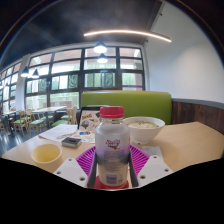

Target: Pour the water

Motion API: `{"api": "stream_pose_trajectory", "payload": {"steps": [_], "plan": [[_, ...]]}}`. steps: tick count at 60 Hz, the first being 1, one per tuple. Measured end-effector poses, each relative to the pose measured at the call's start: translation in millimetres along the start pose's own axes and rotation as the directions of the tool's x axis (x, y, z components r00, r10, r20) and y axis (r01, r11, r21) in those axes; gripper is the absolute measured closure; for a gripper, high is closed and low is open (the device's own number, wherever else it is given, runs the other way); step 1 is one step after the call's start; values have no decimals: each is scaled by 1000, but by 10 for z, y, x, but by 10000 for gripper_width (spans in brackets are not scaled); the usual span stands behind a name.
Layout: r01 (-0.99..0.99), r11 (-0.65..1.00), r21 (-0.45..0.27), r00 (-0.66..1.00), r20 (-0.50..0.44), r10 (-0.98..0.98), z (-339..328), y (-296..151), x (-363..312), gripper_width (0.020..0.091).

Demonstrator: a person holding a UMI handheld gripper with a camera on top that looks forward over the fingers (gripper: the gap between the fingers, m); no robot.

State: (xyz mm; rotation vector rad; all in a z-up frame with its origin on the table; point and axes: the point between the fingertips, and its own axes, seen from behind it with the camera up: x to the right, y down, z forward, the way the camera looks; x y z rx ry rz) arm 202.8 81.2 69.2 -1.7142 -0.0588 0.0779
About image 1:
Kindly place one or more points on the wooden dining table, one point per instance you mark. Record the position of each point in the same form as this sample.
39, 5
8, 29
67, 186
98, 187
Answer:
50, 109
8, 113

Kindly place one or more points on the black tablet with colourful screen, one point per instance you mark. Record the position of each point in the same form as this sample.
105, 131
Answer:
88, 120

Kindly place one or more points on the white paper sheet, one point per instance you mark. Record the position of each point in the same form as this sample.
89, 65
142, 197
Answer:
56, 132

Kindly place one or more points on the group of wooden green-seat chairs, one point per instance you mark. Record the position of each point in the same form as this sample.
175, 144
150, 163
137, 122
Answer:
37, 122

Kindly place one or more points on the green upholstered bench backrest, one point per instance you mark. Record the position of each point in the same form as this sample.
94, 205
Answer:
143, 103

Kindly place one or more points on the long curved ceiling light strip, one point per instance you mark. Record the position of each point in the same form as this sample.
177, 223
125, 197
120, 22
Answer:
126, 32

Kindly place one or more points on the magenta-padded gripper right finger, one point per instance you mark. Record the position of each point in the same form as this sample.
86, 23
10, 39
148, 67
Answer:
154, 170

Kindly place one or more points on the white ceramic bowl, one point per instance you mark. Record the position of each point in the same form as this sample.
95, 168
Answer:
146, 131

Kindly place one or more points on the white drink bottle red cap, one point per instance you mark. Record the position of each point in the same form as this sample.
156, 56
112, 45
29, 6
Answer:
112, 150

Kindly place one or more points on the small dark box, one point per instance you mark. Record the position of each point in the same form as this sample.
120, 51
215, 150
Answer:
71, 142

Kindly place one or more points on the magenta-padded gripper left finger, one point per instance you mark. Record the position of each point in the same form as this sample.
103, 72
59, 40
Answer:
74, 171

